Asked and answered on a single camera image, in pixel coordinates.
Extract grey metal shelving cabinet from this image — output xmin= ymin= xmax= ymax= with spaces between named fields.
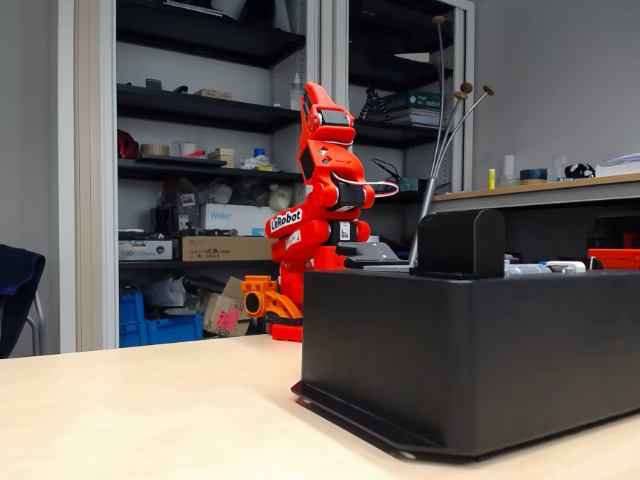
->
xmin=74 ymin=0 xmax=321 ymax=351
xmin=319 ymin=0 xmax=476 ymax=274

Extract wooden top desk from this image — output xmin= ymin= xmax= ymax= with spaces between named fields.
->
xmin=432 ymin=172 xmax=640 ymax=271

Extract stack of white papers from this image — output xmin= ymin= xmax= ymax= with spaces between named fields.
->
xmin=597 ymin=152 xmax=640 ymax=178

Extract orange printed part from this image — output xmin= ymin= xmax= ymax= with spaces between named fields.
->
xmin=240 ymin=274 xmax=304 ymax=326

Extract dark blue chair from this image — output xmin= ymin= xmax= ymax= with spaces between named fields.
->
xmin=0 ymin=243 xmax=47 ymax=360

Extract red display module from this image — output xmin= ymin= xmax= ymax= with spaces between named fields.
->
xmin=588 ymin=248 xmax=640 ymax=271

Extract blue plastic crate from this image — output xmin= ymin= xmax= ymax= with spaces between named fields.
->
xmin=118 ymin=292 xmax=147 ymax=349
xmin=144 ymin=312 xmax=204 ymax=346

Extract black flexible tripod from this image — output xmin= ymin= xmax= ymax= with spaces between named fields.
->
xmin=359 ymin=87 xmax=387 ymax=122

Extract red printed table clamp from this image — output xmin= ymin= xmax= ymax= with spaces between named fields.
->
xmin=269 ymin=322 xmax=304 ymax=344

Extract black cable bundle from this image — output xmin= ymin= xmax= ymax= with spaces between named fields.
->
xmin=372 ymin=157 xmax=402 ymax=185

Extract cardboard box with pink sticker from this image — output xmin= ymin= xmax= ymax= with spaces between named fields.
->
xmin=201 ymin=276 xmax=252 ymax=338

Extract long brown cardboard box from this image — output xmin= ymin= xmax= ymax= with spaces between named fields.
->
xmin=180 ymin=235 xmax=279 ymax=262

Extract small wooden box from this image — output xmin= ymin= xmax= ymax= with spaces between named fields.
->
xmin=207 ymin=147 xmax=236 ymax=169

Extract white crumpled cloth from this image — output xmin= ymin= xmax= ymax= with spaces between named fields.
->
xmin=240 ymin=153 xmax=279 ymax=173

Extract metal chair frame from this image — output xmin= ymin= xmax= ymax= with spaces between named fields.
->
xmin=24 ymin=292 xmax=49 ymax=356

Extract white Weller box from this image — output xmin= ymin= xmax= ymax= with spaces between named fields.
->
xmin=199 ymin=203 xmax=274 ymax=237

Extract red object on shelf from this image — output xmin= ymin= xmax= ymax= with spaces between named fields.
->
xmin=118 ymin=128 xmax=141 ymax=160

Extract black task board box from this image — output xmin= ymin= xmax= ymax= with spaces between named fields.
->
xmin=291 ymin=267 xmax=640 ymax=461

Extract white servo cable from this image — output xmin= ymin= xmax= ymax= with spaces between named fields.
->
xmin=329 ymin=170 xmax=400 ymax=199

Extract stack of books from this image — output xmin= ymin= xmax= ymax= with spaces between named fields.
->
xmin=382 ymin=91 xmax=444 ymax=127

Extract white hinge end block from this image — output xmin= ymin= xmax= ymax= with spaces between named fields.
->
xmin=544 ymin=260 xmax=587 ymax=275

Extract printed white flat box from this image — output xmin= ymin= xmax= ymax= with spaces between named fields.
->
xmin=118 ymin=239 xmax=174 ymax=262

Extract metal coat stand wooden knobs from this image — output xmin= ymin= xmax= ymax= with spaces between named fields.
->
xmin=407 ymin=14 xmax=496 ymax=267

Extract metal door hinge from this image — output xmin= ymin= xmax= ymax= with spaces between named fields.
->
xmin=503 ymin=259 xmax=554 ymax=279

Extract black probe holder bracket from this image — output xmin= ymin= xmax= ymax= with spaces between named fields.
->
xmin=335 ymin=241 xmax=412 ymax=271

